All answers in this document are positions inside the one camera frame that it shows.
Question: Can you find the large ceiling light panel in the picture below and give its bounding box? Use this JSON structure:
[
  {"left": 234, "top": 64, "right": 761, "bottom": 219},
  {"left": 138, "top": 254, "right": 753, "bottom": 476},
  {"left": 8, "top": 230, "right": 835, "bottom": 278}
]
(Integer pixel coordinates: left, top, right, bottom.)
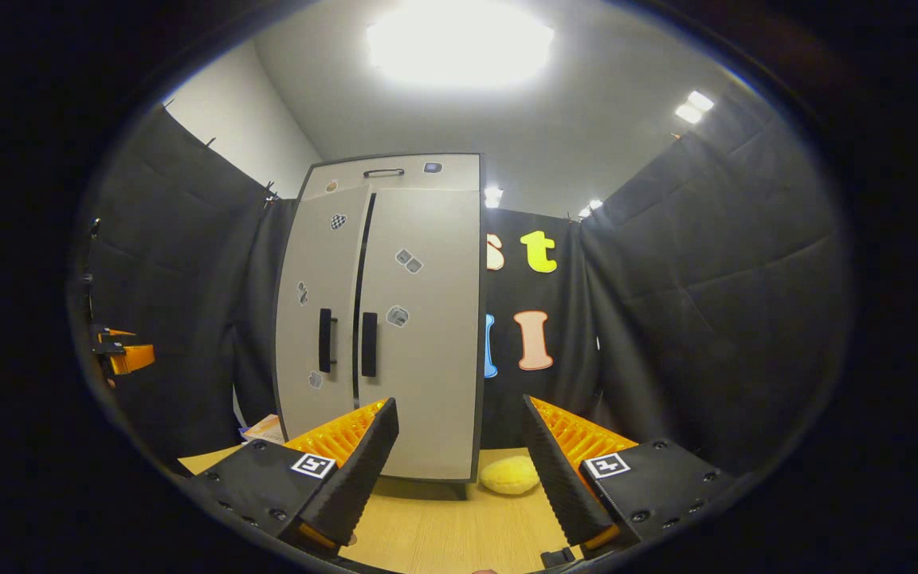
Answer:
[{"left": 366, "top": 0, "right": 555, "bottom": 88}]

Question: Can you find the grey cabinet drawer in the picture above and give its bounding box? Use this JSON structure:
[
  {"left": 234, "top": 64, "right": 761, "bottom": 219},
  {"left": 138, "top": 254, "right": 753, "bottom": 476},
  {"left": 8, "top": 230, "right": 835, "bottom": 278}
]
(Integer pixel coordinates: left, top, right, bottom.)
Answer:
[{"left": 300, "top": 154, "right": 482, "bottom": 200}]

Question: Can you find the grey cabinet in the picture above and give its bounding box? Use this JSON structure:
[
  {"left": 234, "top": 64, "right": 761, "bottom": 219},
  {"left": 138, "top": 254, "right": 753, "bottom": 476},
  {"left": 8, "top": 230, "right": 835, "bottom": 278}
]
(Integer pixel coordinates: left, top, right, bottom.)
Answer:
[{"left": 272, "top": 153, "right": 485, "bottom": 485}]

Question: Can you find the grey cabinet door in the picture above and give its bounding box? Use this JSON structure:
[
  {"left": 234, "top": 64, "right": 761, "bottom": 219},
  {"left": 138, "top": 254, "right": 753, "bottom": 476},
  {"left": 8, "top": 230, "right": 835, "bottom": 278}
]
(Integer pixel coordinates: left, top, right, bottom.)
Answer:
[
  {"left": 272, "top": 185, "right": 372, "bottom": 443},
  {"left": 353, "top": 187, "right": 482, "bottom": 483}
]

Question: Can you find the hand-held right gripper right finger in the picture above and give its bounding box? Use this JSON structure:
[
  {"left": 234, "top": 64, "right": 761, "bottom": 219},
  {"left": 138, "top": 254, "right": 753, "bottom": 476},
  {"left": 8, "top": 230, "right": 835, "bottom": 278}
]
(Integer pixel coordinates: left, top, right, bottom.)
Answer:
[{"left": 521, "top": 395, "right": 735, "bottom": 568}]

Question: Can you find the small double ceiling light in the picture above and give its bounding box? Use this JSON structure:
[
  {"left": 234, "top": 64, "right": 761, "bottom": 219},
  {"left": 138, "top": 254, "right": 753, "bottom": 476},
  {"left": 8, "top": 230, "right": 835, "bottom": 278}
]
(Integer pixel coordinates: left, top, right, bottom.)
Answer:
[{"left": 674, "top": 89, "right": 715, "bottom": 126}]

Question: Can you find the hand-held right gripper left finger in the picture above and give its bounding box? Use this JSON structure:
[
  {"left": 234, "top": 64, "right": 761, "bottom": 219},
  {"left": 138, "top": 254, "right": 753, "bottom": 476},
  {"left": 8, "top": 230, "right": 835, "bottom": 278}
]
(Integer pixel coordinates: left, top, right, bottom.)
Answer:
[{"left": 186, "top": 397, "right": 400, "bottom": 559}]

